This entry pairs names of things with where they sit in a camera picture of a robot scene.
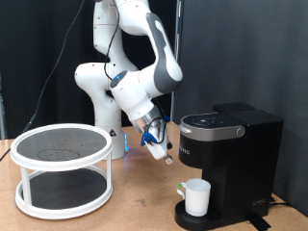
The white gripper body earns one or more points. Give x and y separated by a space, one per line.
157 144

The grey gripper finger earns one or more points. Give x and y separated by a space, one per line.
168 159

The white mug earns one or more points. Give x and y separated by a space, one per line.
197 197

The black Keurig coffee machine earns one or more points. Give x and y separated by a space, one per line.
243 166

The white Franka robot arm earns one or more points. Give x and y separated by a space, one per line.
106 80

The green tape piece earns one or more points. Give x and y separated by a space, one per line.
180 185

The white two-tier turntable shelf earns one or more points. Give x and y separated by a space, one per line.
48 141

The black tape strip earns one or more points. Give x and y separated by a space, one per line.
260 223

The silver vertical pole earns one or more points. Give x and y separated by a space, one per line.
176 32

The grey partition panel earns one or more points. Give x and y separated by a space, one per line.
240 48

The black curtain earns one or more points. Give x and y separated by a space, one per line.
9 64

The grey frame post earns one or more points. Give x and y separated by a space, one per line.
2 112

